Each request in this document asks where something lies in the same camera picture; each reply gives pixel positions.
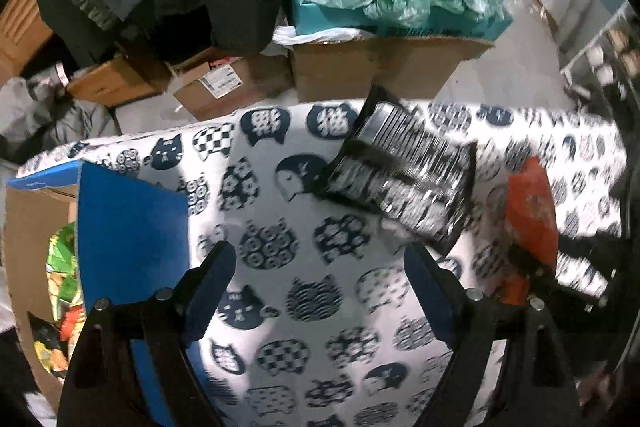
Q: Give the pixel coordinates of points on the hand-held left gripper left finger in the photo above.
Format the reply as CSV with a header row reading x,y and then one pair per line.
x,y
210,292

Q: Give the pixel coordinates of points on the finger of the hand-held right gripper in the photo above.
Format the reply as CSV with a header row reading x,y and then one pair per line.
x,y
532,267

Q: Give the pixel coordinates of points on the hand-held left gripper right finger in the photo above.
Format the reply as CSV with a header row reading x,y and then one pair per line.
x,y
430,299

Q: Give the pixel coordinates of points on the orange snack packet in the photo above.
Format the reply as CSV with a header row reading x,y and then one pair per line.
x,y
532,217

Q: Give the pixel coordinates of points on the blue cardboard box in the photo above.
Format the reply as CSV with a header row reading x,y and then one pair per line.
x,y
130,232

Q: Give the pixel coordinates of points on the black striped snack packet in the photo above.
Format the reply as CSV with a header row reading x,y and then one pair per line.
x,y
400,167

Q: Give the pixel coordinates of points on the pile of colourful snack bags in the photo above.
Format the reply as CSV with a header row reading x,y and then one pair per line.
x,y
62,282

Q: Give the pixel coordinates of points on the cat print tablecloth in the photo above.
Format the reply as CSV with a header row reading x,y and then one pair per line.
x,y
300,207

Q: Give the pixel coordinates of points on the labelled brown cardboard box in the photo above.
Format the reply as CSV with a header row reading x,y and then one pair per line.
x,y
200,97

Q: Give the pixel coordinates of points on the white storage shelf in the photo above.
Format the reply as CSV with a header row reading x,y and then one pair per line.
x,y
605,57

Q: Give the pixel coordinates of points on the small brown cardboard box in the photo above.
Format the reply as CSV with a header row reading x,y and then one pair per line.
x,y
115,82

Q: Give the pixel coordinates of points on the grey cloth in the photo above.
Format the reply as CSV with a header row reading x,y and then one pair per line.
x,y
50,117

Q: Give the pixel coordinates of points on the large brown cardboard box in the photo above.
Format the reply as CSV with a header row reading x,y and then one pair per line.
x,y
375,67

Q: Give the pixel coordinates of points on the teal box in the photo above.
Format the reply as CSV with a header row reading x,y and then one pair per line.
x,y
320,14

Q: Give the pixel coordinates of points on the wooden furniture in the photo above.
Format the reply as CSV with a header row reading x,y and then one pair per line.
x,y
20,32

